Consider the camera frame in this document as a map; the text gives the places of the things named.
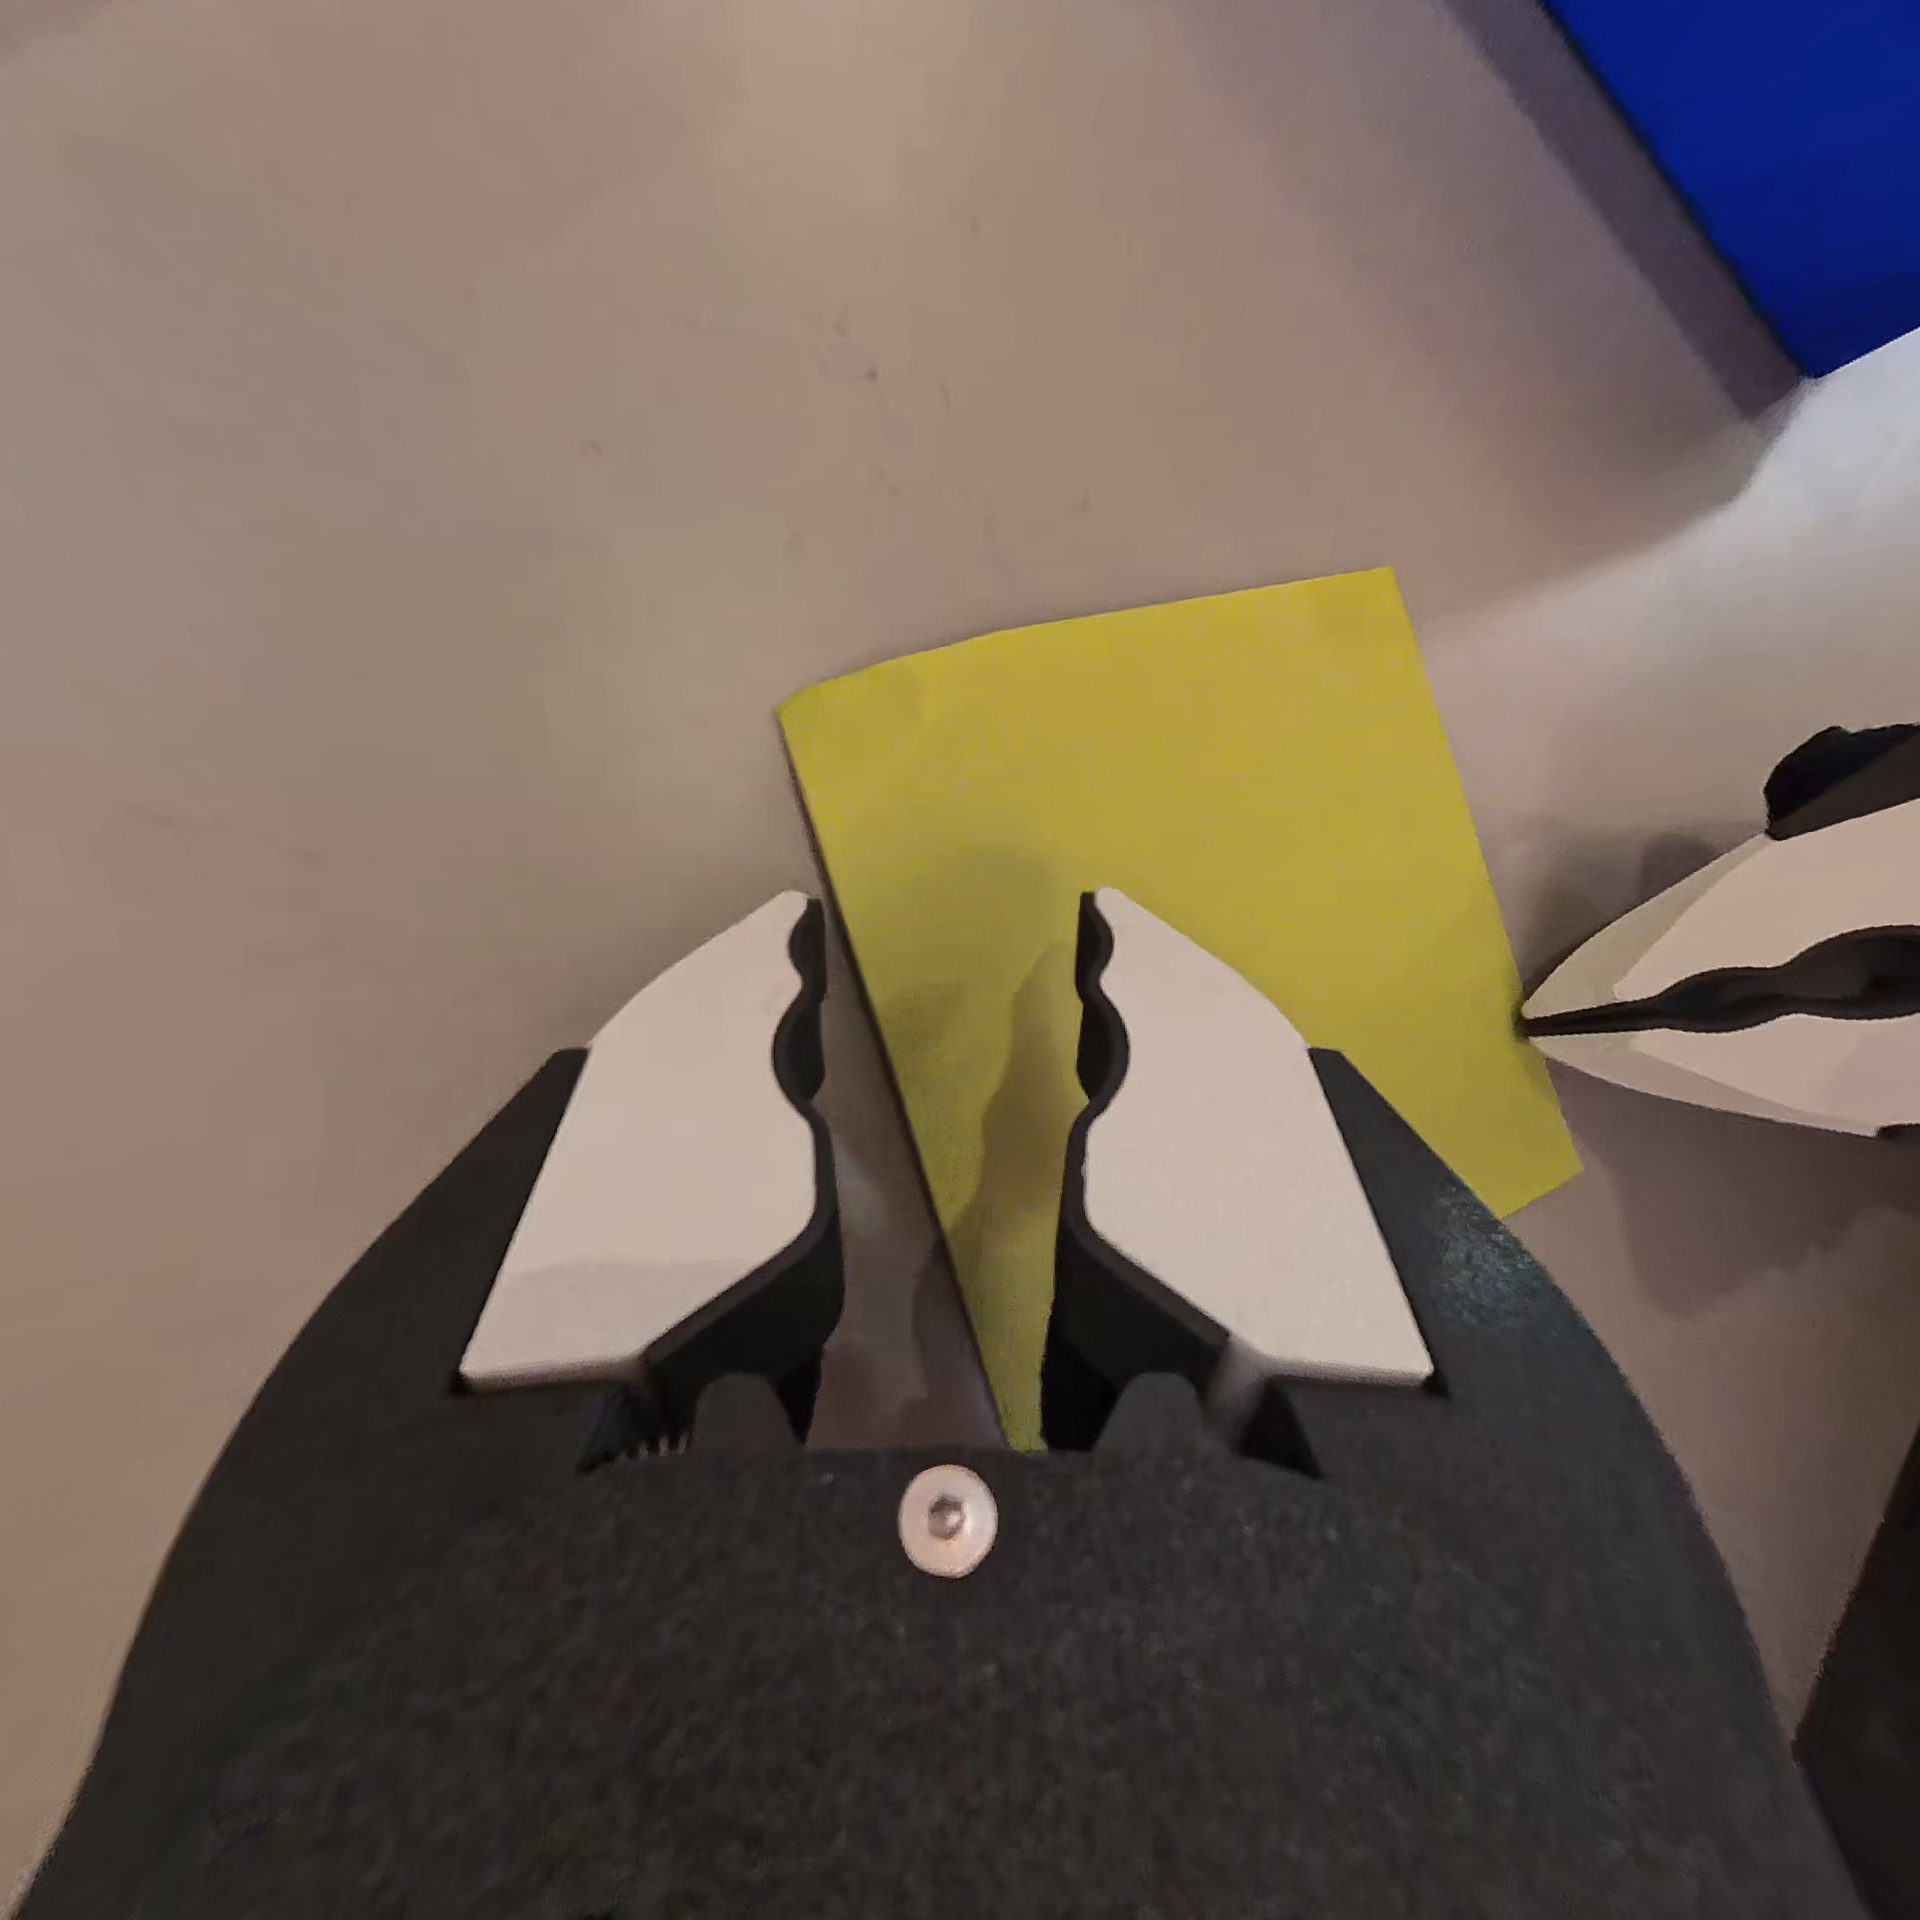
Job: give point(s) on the blue panel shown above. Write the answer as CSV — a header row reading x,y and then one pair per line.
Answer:
x,y
1769,149

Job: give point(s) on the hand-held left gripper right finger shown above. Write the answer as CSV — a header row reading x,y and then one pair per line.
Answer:
x,y
1245,1170

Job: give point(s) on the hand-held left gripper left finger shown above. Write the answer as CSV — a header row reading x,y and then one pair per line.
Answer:
x,y
646,1154

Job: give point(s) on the floral origami paper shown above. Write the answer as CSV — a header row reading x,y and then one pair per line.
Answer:
x,y
1201,779

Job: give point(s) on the person's right forearm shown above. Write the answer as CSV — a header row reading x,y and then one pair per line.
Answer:
x,y
1874,1724

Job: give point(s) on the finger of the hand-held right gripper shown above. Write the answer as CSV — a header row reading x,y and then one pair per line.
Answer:
x,y
1799,1066
1799,900

